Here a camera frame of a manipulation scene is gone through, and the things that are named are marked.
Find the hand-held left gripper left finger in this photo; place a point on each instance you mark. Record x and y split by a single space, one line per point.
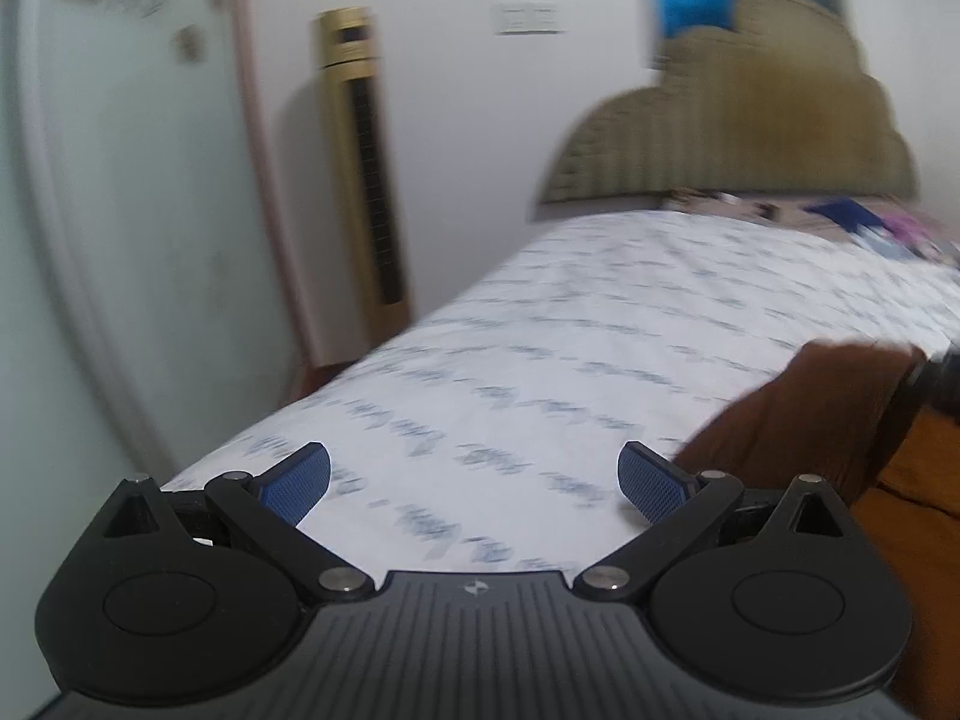
296 484

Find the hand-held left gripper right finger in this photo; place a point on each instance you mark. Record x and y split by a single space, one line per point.
645 484

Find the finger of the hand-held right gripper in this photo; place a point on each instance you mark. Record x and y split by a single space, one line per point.
909 397

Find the brown knit sweater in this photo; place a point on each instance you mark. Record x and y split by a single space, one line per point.
795 420

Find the blue and purple clothes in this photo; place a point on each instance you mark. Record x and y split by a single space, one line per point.
720 204

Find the purple cloth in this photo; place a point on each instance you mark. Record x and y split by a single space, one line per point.
911 232

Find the white script-printed blanket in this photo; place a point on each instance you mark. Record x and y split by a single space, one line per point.
570 330

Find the gold tower air conditioner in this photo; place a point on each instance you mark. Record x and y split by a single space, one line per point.
367 165

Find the olive padded headboard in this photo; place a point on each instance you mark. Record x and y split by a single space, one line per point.
735 112

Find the wardrobe with glass door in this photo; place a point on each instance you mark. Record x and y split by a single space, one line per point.
112 202

